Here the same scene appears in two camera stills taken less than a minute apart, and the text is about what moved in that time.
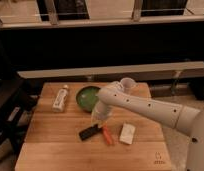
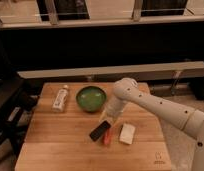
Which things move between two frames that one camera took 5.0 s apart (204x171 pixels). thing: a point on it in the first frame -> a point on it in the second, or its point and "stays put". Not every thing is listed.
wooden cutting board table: [61, 135] stays put
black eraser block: [95, 129] -> [103, 127]
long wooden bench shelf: [113, 70] stays put
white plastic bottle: [61, 97] stays put
